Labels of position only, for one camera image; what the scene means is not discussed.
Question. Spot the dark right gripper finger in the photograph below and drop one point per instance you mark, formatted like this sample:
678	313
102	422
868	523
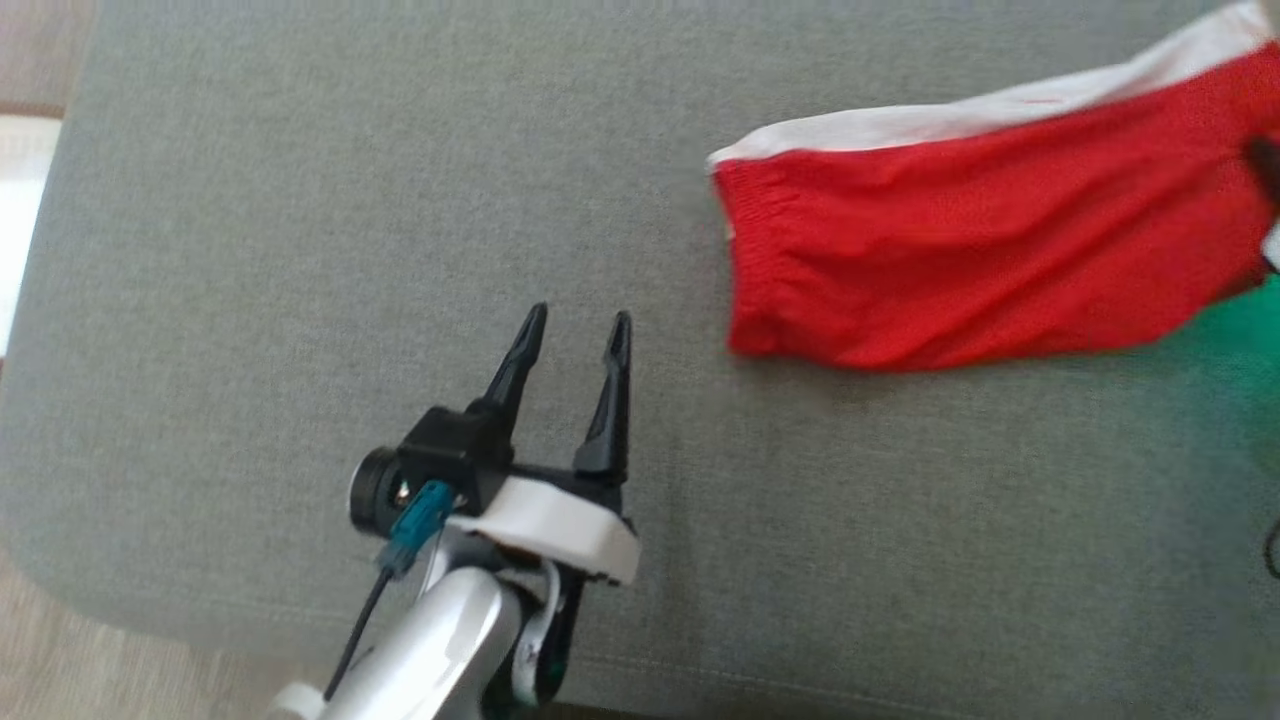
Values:
1266	168

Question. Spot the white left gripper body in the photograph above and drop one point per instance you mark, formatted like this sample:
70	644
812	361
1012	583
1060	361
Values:
560	525

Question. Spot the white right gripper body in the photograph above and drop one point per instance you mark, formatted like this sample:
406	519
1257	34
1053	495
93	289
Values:
1273	248

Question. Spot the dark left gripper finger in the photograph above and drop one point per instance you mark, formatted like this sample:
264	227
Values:
612	420
515	380

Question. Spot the red mesh shorts white stripe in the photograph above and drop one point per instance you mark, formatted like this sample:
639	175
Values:
950	240

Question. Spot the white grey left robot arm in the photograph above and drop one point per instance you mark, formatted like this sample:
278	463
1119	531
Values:
440	640

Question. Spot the grey sofa seat cushion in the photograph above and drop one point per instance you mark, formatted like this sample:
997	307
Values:
400	200

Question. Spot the white floor mat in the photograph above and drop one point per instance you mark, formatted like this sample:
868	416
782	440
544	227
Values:
25	220

